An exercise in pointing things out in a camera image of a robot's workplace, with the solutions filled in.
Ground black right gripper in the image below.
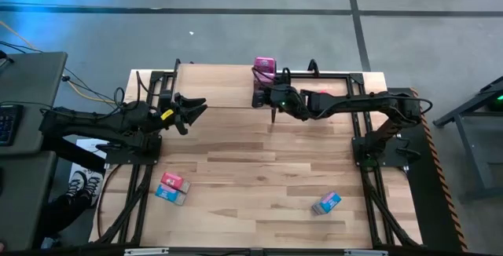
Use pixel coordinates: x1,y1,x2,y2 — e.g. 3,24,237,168
251,84,312,125

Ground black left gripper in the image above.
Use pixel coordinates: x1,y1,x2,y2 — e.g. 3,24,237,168
156,90,209,136

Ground purple Raisin Bran cereal box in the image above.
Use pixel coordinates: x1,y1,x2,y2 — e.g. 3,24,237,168
252,56,277,93

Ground red Froot Loops cereal box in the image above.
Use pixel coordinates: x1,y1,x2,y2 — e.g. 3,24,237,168
160,171,192,194

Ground blue Rice Krispies cereal box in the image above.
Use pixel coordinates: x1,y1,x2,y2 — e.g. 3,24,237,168
311,191,343,216
154,184,187,207

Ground white paper sheet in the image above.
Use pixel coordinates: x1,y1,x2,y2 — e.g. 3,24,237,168
68,137,113,188

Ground grey desk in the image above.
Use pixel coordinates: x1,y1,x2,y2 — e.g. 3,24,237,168
0,150,59,251
0,51,68,155

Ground person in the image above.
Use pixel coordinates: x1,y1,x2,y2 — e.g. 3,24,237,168
33,169,104,249

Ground black panel with hazard stripe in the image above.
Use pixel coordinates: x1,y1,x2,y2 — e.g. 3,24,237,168
387,86,469,252

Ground black keyboard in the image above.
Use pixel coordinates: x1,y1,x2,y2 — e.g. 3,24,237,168
0,104,24,148

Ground grey metal stand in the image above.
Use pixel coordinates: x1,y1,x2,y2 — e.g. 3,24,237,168
431,75,503,204

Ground yellow cable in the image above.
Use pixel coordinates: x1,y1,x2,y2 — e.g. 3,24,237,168
0,20,117,104

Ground silver aluminium bracket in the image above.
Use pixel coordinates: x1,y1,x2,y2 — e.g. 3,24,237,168
123,247,170,256
343,249,389,256

